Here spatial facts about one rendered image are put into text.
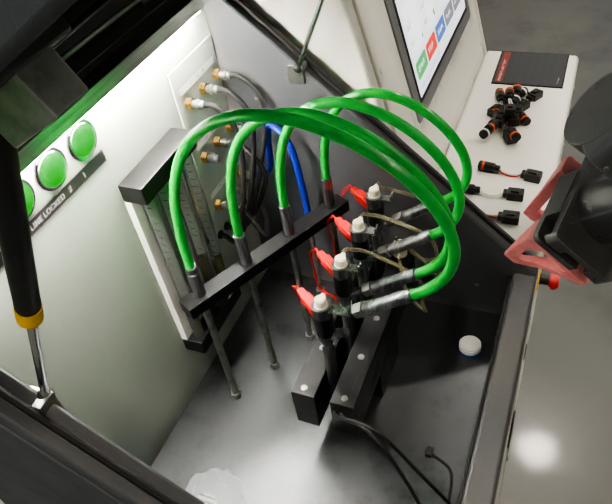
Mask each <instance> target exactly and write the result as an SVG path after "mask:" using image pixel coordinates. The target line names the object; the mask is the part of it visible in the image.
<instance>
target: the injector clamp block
mask: <svg viewBox="0 0 612 504"><path fill-rule="evenodd" d="M401 262H402V266H404V267H406V268H407V269H412V268H415V263H414V255H413V254H411V253H410V252H409V251H408V250H407V256H406V257H404V258H401ZM368 266H369V282H370V281H373V280H374V281H375V268H374V261H373V262H370V263H368ZM397 273H400V272H399V268H397V267H395V266H393V265H391V264H388V263H387V265H386V268H385V270H384V272H383V275H382V277H381V278H383V277H387V276H390V275H394V274H397ZM401 290H403V285H402V286H398V287H395V288H392V289H389V290H386V291H383V292H379V293H376V294H374V295H371V299H374V298H378V297H381V296H384V295H388V294H391V293H395V292H397V291H401ZM405 306H406V305H404V306H398V307H395V308H391V309H388V310H384V311H381V312H377V313H374V314H369V315H367V316H365V318H364V320H363V318H358V319H356V318H355V317H354V324H355V332H356V340H355V342H354V344H353V347H352V349H351V351H350V354H349V356H348V354H347V349H346V342H345V337H344V338H341V339H340V340H337V341H334V344H335V352H336V359H337V365H338V371H339V377H340V378H339V380H338V383H337V385H336V387H335V390H334V392H333V395H331V393H330V387H329V382H328V376H327V371H326V365H325V360H324V354H323V350H322V344H321V342H320V341H319V340H318V337H316V339H315V341H314V343H313V346H312V348H311V350H310V352H309V354H308V356H307V358H306V360H305V363H304V365H303V367H302V369H301V371H300V373H299V375H298V377H297V380H296V382H295V384H294V386H293V388H292V390H291V394H292V398H293V402H294V406H295V410H296V414H297V418H298V420H300V421H303V422H307V423H310V424H314V425H317V426H320V424H321V422H322V420H323V417H324V415H325V412H326V410H327V408H328V405H329V403H330V408H331V413H332V411H335V412H336V414H338V415H339V413H343V416H345V417H346V418H350V419H354V420H358V421H361V422H363V421H364V418H365V415H366V412H367V410H368V407H369V404H370V401H371V399H372V396H377V397H380V398H382V397H383V395H384V392H385V390H386V387H387V384H388V381H389V378H390V375H391V373H392V370H393V367H394V364H395V361H396V359H397V356H398V339H397V328H398V325H399V323H400V320H401V317H402V314H403V312H404V309H405ZM332 419H333V424H334V429H335V431H338V432H342V433H345V434H349V435H352V436H356V437H357V436H358V434H359V431H360V429H361V428H360V427H358V426H356V425H353V424H351V423H348V422H346V421H343V420H340V419H338V418H336V417H335V416H334V415H333V413H332Z"/></svg>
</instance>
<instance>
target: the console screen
mask: <svg viewBox="0 0 612 504"><path fill-rule="evenodd" d="M384 4H385V7H386V11H387V14H388V18H389V21H390V25H391V28H392V32H393V35H394V39H395V42H396V46H397V50H398V53H399V57H400V60H401V64H402V67H403V71H404V74H405V78H406V81H407V85H408V88H409V92H410V95H411V98H413V99H415V100H417V101H419V102H420V103H422V104H424V105H425V106H427V107H429V105H430V103H431V101H432V99H433V97H434V94H435V92H436V90H437V88H438V86H439V84H440V82H441V79H442V77H443V75H444V73H445V71H446V69H447V66H448V64H449V62H450V60H451V58H452V56H453V53H454V51H455V49H456V47H457V45H458V43H459V40H460V38H461V36H462V34H463V32H464V30H465V28H466V25H467V23H468V21H469V19H470V9H469V4H468V0H384Z"/></svg>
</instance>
